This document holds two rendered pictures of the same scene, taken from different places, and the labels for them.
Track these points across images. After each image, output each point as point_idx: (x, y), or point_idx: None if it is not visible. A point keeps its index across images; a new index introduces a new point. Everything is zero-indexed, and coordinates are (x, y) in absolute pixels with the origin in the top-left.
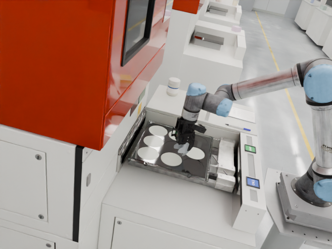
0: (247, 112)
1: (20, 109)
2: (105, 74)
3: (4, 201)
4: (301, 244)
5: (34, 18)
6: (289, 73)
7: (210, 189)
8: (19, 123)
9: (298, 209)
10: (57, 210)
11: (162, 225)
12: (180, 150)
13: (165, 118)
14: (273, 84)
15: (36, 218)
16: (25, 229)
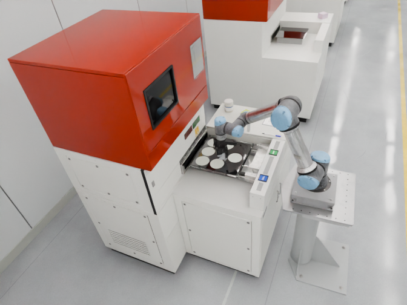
0: None
1: (114, 154)
2: (141, 139)
3: (119, 195)
4: None
5: (108, 118)
6: (274, 106)
7: (243, 182)
8: (115, 160)
9: (296, 194)
10: (142, 199)
11: (206, 205)
12: (220, 158)
13: None
14: (267, 114)
15: (135, 203)
16: (132, 209)
